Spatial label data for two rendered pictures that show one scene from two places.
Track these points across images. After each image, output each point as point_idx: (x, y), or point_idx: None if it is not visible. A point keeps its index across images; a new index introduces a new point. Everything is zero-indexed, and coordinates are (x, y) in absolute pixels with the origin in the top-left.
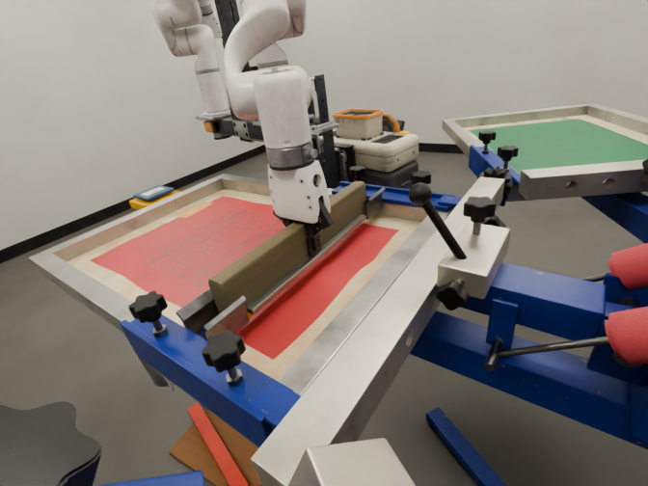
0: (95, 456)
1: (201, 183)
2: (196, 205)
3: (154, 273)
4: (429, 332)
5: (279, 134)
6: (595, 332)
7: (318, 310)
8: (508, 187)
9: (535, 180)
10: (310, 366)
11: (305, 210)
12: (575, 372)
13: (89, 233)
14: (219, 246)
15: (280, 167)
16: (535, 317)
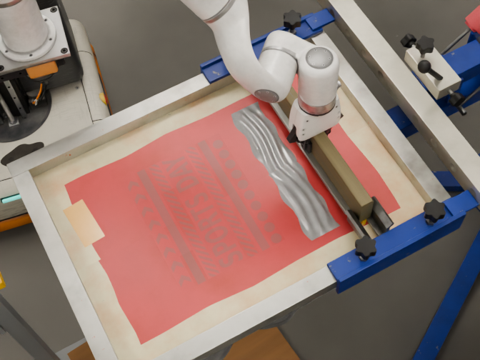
0: None
1: (25, 197)
2: (71, 220)
3: (228, 275)
4: (409, 121)
5: (333, 93)
6: None
7: (368, 168)
8: None
9: None
10: (434, 186)
11: (334, 121)
12: (471, 82)
13: (96, 337)
14: (215, 212)
15: (329, 110)
16: (467, 76)
